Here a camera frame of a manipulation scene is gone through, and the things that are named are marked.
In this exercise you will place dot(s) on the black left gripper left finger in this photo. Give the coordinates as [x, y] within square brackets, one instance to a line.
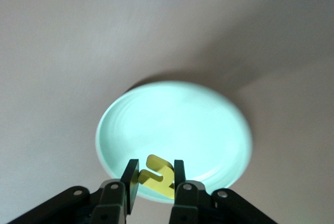
[130, 182]

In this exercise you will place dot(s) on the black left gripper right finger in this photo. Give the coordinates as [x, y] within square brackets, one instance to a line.
[180, 179]

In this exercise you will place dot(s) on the yellow foam lowercase h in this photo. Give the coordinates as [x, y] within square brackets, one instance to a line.
[156, 179]

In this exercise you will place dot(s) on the green plate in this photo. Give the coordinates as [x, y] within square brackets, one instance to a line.
[169, 124]

